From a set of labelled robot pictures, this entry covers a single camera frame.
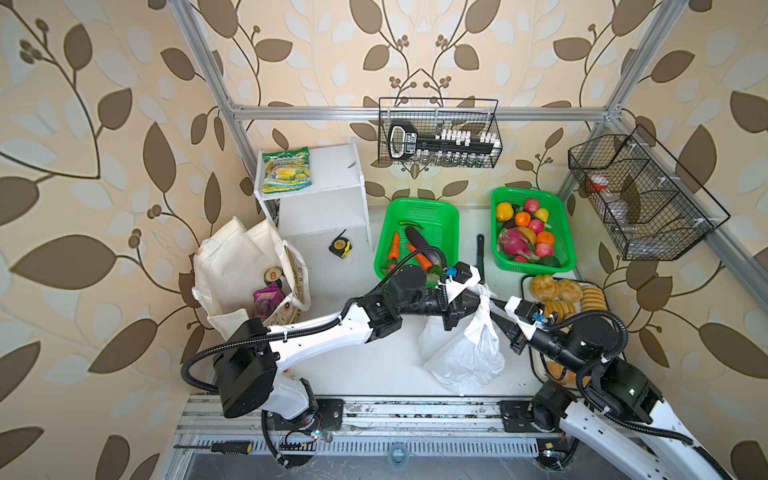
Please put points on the black yellow screwdriver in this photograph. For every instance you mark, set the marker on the black yellow screwdriver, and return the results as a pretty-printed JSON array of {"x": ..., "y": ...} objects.
[{"x": 230, "y": 447}]

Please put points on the green fruit basket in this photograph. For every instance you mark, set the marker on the green fruit basket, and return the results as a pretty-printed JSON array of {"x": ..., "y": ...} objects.
[{"x": 548, "y": 232}]

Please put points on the black wire basket back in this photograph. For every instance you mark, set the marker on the black wire basket back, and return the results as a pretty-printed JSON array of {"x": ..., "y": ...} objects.
[{"x": 439, "y": 132}]

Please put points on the purple snack bag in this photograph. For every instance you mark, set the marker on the purple snack bag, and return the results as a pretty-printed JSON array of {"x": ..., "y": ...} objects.
[{"x": 266, "y": 301}]

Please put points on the pink dragon fruit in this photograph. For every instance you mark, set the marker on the pink dragon fruit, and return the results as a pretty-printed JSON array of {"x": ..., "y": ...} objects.
[{"x": 515, "y": 245}]

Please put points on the black wire basket right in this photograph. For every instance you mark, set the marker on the black wire basket right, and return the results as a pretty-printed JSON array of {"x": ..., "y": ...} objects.
[{"x": 653, "y": 206}]

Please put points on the yellow lemon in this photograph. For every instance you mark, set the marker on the yellow lemon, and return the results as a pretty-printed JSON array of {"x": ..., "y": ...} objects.
[{"x": 504, "y": 212}]

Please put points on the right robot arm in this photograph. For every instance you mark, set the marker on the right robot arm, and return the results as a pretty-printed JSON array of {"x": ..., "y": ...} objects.
[{"x": 614, "y": 408}]

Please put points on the black wire basket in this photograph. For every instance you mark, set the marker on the black wire basket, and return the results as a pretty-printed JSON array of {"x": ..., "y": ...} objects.
[
  {"x": 653, "y": 206},
  {"x": 439, "y": 132}
]

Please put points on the purple eggplant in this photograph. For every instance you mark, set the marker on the purple eggplant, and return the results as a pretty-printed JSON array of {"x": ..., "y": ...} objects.
[{"x": 417, "y": 240}]

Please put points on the yellow green apple tea bag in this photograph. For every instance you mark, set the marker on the yellow green apple tea bag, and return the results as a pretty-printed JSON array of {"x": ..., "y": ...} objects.
[{"x": 286, "y": 171}]

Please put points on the green chili pepper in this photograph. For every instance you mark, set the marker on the green chili pepper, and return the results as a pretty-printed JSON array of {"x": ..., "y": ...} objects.
[{"x": 407, "y": 223}]

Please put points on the bread tray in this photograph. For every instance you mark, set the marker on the bread tray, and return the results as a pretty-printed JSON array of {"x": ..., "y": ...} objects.
[{"x": 564, "y": 298}]

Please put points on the green white drink can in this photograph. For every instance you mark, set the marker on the green white drink can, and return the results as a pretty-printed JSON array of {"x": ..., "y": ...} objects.
[{"x": 274, "y": 276}]

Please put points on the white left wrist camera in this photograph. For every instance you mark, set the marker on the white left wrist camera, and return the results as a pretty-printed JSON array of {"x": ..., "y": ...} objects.
[{"x": 459, "y": 278}]

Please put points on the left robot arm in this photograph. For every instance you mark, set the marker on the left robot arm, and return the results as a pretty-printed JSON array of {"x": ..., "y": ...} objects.
[{"x": 246, "y": 372}]

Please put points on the green vegetable basket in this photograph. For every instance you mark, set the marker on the green vegetable basket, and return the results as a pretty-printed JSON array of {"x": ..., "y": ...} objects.
[{"x": 440, "y": 222}]

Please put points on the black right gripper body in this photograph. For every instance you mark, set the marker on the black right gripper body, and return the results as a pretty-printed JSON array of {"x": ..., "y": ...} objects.
[{"x": 518, "y": 338}]

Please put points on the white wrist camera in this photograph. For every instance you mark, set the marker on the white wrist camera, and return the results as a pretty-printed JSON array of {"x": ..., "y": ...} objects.
[
  {"x": 527, "y": 315},
  {"x": 459, "y": 278}
]

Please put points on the white plastic bag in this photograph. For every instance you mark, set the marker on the white plastic bag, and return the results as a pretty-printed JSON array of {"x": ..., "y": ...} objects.
[{"x": 467, "y": 359}]

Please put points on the orange carrot upper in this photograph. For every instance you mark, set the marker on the orange carrot upper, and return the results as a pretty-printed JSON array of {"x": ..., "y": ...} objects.
[{"x": 394, "y": 252}]

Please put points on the orange fruit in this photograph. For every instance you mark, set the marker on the orange fruit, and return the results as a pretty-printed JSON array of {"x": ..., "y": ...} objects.
[{"x": 522, "y": 219}]

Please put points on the black yellow tape measure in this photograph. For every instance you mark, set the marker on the black yellow tape measure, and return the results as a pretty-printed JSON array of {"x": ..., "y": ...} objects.
[{"x": 340, "y": 246}]

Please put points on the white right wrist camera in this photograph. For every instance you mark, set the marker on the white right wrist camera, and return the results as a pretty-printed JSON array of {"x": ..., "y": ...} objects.
[{"x": 527, "y": 315}]

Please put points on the cream floral tote bag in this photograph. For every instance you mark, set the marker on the cream floral tote bag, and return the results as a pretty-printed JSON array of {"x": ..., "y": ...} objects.
[{"x": 229, "y": 267}]

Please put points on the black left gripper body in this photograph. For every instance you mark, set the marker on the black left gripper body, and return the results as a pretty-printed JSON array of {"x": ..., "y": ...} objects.
[{"x": 450, "y": 312}]

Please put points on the orange carrot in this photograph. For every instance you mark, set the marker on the orange carrot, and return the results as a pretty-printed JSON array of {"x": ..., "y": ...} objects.
[
  {"x": 423, "y": 261},
  {"x": 394, "y": 252}
]

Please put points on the white shelf rack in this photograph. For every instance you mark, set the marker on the white shelf rack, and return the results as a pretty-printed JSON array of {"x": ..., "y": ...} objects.
[{"x": 335, "y": 200}]

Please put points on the orange carrot lower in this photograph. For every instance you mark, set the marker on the orange carrot lower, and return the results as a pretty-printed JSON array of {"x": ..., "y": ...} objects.
[{"x": 423, "y": 261}]

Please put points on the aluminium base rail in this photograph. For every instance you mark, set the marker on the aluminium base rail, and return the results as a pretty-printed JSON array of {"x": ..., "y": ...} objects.
[{"x": 401, "y": 428}]

